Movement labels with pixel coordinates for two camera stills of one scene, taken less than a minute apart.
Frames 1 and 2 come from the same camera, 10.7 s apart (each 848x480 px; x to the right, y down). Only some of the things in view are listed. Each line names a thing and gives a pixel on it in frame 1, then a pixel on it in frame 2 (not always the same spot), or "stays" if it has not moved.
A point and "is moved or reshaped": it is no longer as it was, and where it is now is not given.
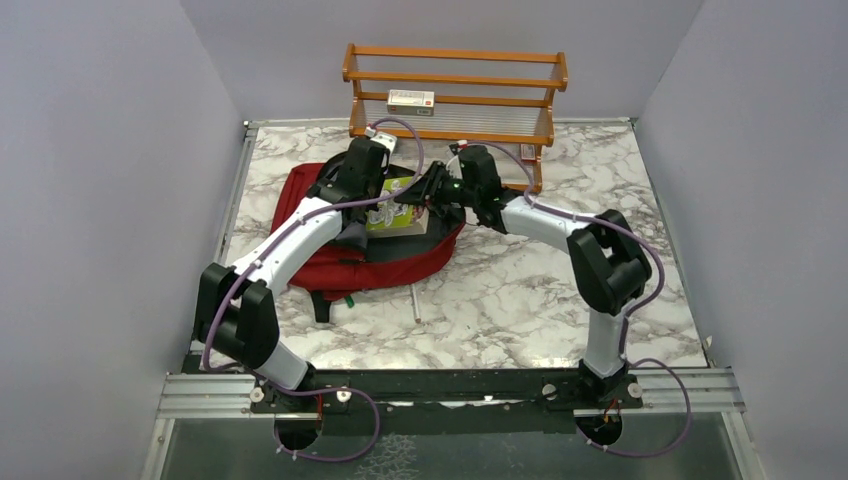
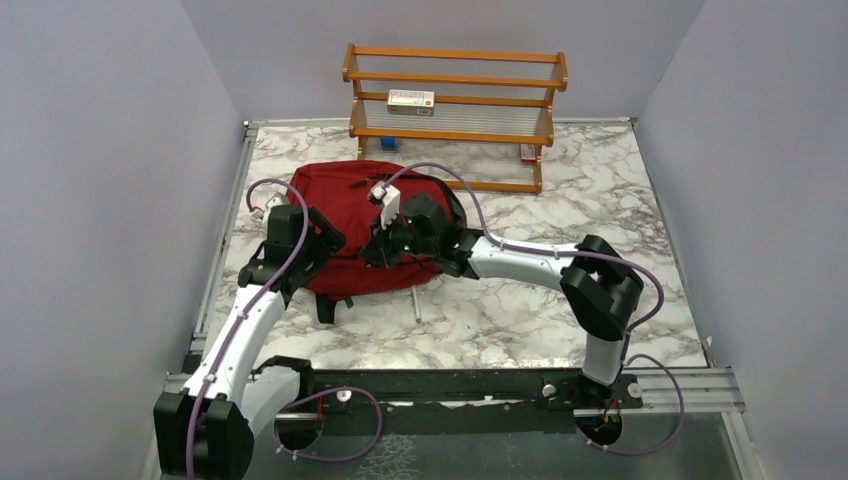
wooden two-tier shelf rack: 502,100 stays
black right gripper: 425,189 to 378,247
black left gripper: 380,180 to 329,240
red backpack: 356,261 is moved or reshaped
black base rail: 445,401 stays
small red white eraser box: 528,154 stays
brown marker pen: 415,304 stays
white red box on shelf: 410,102 stays
